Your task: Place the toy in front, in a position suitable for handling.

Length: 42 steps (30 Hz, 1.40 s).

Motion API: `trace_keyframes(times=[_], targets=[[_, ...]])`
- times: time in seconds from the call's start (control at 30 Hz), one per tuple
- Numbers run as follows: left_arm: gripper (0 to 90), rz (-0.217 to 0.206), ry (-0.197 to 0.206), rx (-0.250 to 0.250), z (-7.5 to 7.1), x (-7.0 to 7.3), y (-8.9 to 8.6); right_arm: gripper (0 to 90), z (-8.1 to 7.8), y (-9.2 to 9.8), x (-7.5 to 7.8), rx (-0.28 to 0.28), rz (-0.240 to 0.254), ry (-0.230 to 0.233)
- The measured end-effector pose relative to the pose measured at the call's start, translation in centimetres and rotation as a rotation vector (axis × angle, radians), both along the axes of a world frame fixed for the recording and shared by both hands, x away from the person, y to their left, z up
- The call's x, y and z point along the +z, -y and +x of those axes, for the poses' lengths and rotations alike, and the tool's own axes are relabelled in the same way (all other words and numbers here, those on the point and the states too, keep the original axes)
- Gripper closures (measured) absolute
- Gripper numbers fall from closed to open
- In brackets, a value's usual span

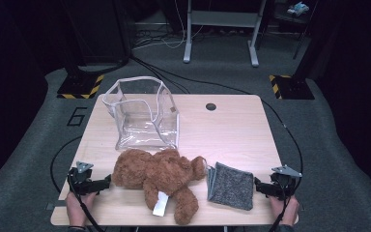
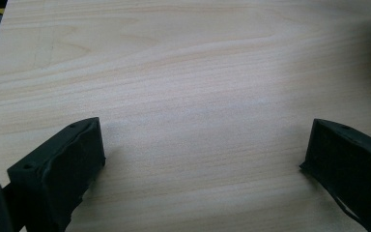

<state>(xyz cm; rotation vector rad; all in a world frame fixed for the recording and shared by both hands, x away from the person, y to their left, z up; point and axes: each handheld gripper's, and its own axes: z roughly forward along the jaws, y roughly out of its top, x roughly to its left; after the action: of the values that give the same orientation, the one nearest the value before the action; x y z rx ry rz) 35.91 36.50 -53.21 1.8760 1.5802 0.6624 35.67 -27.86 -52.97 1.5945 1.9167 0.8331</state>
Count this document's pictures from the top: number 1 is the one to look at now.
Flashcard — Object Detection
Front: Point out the right hand-held gripper cable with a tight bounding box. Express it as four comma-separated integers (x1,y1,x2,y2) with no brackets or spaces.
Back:
268,178,299,232

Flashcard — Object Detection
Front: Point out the black striped stand base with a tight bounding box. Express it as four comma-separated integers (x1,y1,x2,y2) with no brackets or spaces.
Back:
56,74,105,100
269,74,316,101

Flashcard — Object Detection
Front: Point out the dark curtain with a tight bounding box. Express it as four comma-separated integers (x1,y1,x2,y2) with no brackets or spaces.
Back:
298,0,371,214
0,0,66,194

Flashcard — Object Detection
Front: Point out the bundle of dark cables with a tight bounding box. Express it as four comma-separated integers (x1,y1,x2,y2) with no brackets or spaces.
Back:
134,28,187,49

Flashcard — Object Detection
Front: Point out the grey cloth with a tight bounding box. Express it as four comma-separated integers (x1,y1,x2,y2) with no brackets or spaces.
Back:
206,161,255,212

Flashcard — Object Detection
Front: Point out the long black floor cable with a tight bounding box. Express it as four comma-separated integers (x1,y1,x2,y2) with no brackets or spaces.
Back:
129,56,304,194

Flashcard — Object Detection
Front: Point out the hand-held gripper cable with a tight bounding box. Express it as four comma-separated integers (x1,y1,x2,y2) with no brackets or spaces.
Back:
268,178,299,232
67,173,105,232

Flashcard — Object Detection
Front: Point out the white metal desk frame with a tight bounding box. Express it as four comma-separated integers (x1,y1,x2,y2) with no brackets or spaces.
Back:
183,0,269,68

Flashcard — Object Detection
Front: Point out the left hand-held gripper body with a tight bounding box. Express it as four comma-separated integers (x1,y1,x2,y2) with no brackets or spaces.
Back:
67,160,95,196

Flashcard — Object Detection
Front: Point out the looped black floor cable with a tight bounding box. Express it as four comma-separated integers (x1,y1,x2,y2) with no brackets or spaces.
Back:
48,135,83,195

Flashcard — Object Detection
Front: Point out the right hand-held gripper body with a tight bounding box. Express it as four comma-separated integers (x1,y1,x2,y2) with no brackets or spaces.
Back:
270,164,303,201

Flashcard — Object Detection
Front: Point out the person's left hand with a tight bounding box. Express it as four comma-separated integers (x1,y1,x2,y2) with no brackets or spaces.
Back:
65,191,98,228

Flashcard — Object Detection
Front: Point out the white floor cable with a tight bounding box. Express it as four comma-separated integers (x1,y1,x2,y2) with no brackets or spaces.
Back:
131,0,205,51

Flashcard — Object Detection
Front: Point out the short black floor cable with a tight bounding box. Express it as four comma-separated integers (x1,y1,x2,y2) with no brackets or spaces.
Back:
129,57,191,95

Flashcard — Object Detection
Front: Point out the brown teddy bear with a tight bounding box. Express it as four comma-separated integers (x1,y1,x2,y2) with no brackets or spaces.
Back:
111,148,208,226

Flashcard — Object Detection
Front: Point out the person's right hand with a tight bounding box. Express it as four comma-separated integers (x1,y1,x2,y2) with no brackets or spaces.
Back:
269,194,300,226

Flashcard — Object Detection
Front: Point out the light blue white item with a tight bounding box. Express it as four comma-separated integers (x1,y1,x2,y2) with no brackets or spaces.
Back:
286,1,310,17

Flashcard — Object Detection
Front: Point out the dark side table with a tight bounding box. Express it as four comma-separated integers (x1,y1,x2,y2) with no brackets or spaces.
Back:
271,0,320,61

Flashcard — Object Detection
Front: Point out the clear plastic bag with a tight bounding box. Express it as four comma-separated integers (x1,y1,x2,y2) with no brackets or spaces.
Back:
101,75,181,152

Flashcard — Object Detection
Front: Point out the left hand-held gripper cable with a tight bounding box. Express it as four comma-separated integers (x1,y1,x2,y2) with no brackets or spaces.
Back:
67,173,105,232

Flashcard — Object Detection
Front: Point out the grey metal table bracket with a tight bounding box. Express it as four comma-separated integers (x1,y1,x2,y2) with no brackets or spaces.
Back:
45,201,67,211

